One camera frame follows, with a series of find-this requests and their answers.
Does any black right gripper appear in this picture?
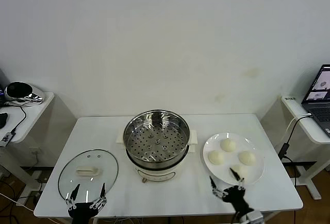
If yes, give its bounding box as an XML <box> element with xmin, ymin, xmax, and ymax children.
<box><xmin>209</xmin><ymin>168</ymin><xmax>255</xmax><ymax>216</ymax></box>

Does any white steamed baozi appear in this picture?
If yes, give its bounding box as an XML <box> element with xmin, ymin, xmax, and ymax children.
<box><xmin>237</xmin><ymin>150</ymin><xmax>257</xmax><ymax>165</ymax></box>
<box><xmin>208</xmin><ymin>150</ymin><xmax>225</xmax><ymax>165</ymax></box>
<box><xmin>230</xmin><ymin>164</ymin><xmax>249</xmax><ymax>180</ymax></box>
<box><xmin>220</xmin><ymin>139</ymin><xmax>237</xmax><ymax>153</ymax></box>

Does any white laptop cable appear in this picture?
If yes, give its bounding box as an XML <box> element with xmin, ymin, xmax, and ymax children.
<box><xmin>282</xmin><ymin>113</ymin><xmax>312</xmax><ymax>145</ymax></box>

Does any white round plate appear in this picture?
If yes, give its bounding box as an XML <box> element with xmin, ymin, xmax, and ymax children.
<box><xmin>202</xmin><ymin>132</ymin><xmax>266</xmax><ymax>186</ymax></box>

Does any laptop with grey keyboard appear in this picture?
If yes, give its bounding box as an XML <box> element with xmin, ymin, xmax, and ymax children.
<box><xmin>301</xmin><ymin>64</ymin><xmax>330</xmax><ymax>135</ymax></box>

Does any black cable with inline adapter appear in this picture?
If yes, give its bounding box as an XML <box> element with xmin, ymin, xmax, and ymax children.
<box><xmin>277</xmin><ymin>115</ymin><xmax>314</xmax><ymax>181</ymax></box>

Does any glass lid with cream handle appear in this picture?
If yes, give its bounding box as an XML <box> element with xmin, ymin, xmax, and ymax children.
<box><xmin>57</xmin><ymin>148</ymin><xmax>119</xmax><ymax>205</ymax></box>

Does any black usb adapter stick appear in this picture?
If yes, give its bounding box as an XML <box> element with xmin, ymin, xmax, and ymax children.
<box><xmin>0</xmin><ymin>131</ymin><xmax>15</xmax><ymax>147</ymax></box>

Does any white side table with label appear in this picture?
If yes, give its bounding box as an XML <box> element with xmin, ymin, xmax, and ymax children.
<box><xmin>280</xmin><ymin>94</ymin><xmax>330</xmax><ymax>200</ymax></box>

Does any white floor cable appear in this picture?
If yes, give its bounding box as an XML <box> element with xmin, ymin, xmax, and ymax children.
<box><xmin>0</xmin><ymin>192</ymin><xmax>36</xmax><ymax>212</ymax></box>

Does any stainless steel steamer basket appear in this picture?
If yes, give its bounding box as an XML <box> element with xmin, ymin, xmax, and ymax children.
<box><xmin>115</xmin><ymin>109</ymin><xmax>199</xmax><ymax>170</ymax></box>

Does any chrome headset with black visor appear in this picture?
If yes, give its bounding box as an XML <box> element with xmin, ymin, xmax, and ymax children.
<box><xmin>3</xmin><ymin>81</ymin><xmax>46</xmax><ymax>109</ymax></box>

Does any cream electric cooking pot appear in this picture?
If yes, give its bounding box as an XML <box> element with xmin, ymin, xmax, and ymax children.
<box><xmin>116</xmin><ymin>141</ymin><xmax>198</xmax><ymax>184</ymax></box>

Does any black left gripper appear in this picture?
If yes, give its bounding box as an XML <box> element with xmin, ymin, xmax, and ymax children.
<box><xmin>65</xmin><ymin>182</ymin><xmax>108</xmax><ymax>219</ymax></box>

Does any thin black desk cable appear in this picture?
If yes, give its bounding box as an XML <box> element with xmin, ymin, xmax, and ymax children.
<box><xmin>0</xmin><ymin>104</ymin><xmax>27</xmax><ymax>134</ymax></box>

